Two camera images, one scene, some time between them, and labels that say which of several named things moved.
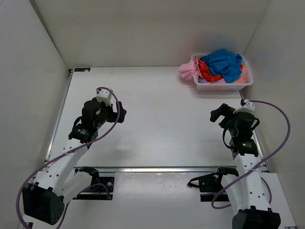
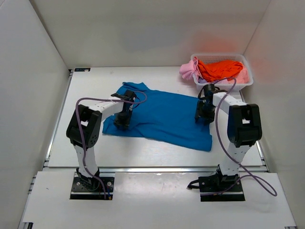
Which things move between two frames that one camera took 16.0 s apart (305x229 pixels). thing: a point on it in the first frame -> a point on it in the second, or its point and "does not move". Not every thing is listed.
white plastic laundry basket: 231,87 does not move
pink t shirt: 189,69 does not move
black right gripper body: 228,122 -> 205,111
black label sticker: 82,69 does not move
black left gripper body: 107,114 -> 123,118
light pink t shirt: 244,78 does not move
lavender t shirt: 202,81 does not move
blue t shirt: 225,63 -> 163,118
